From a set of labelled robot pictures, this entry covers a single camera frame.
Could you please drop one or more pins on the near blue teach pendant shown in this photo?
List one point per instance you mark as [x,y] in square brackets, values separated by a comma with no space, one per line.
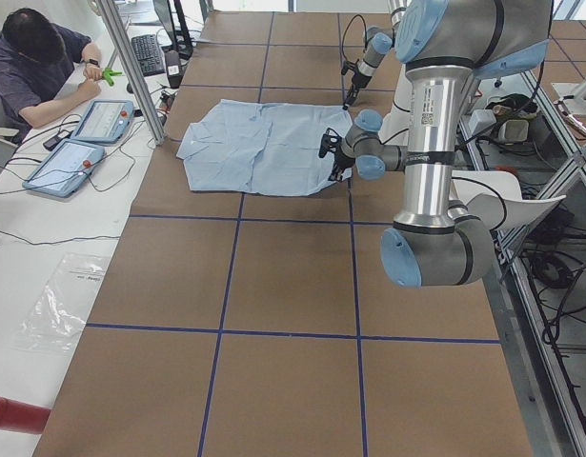
[66,168]

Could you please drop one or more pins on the seated person in blue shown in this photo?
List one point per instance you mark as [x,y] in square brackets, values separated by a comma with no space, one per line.
[46,70]

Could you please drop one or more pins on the small black phone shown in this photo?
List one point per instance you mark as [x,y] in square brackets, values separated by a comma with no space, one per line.
[55,140]

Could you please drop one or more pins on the far blue teach pendant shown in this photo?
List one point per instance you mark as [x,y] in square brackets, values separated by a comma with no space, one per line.
[104,121]

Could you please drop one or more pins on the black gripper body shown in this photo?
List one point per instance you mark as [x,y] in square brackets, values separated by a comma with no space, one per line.
[354,85]
[339,159]

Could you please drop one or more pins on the light blue button-up shirt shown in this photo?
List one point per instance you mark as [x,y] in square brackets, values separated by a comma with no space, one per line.
[268,149]

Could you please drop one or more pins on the clear plastic bag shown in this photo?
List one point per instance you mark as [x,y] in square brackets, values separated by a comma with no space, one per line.
[56,321]

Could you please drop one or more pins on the white plastic chair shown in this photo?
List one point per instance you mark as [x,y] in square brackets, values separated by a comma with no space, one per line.
[495,197]

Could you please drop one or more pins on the aluminium frame post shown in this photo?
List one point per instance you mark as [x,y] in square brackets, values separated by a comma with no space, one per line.
[122,44]

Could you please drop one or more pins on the black keyboard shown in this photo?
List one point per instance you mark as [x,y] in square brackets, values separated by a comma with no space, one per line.
[148,54]

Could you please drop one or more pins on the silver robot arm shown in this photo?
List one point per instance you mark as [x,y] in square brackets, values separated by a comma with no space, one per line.
[377,43]
[446,49]

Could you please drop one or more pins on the red cylinder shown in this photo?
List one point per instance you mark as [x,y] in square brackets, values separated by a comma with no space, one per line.
[22,417]

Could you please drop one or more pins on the blue teach pendant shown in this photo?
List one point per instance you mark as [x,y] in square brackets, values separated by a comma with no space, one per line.
[66,168]
[104,121]

